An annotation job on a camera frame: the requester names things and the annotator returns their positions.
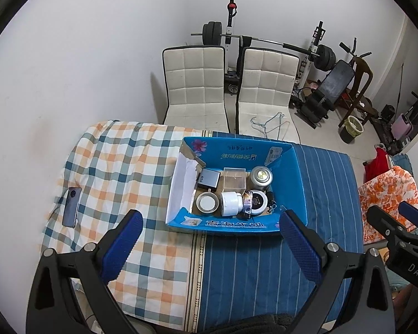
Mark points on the clear plastic box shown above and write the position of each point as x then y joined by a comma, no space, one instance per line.
234,181

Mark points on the black floor exercise machine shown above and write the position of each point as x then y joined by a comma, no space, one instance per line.
386,135

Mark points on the orange floral blanket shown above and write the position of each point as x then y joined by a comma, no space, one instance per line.
383,195

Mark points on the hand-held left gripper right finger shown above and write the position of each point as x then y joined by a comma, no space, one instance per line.
299,247

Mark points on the brown wooden chair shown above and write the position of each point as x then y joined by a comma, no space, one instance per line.
364,73

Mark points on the white barbell rack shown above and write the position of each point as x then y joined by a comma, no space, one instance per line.
230,31

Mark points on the black weight bench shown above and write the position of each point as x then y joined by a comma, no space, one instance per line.
334,83

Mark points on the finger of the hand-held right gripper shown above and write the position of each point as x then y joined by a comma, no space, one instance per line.
412,215
379,217

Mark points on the white cylinder jar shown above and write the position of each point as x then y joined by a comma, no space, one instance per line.
230,203

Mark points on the small black speaker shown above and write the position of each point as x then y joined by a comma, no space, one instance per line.
387,112

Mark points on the grey charger block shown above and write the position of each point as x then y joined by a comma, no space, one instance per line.
207,180

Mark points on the white round tin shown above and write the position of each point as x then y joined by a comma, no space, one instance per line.
207,202

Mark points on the blue printed cardboard box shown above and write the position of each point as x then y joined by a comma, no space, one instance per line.
289,195

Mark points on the round tin with shiny lid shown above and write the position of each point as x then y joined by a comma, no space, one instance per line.
261,178

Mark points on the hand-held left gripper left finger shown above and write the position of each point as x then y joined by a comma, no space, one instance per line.
125,247

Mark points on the pink suitcase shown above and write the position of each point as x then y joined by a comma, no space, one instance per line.
402,127

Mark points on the red cloth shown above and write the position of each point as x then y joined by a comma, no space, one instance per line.
376,165

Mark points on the checkered blanket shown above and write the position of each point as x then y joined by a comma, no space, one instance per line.
125,167

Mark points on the dark smartphone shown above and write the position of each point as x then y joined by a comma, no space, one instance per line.
72,207

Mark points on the blue striped bedsheet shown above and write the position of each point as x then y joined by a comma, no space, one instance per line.
250,278

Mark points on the dark trash bin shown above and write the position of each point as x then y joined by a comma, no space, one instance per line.
351,130

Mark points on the blue denim cloth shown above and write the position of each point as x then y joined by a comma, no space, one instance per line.
402,163

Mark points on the white padded chair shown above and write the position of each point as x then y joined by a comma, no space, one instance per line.
264,87
195,83

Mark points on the small printed tube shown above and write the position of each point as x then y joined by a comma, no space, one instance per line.
247,204

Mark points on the bunch of keys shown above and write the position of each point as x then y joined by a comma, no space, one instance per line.
273,203

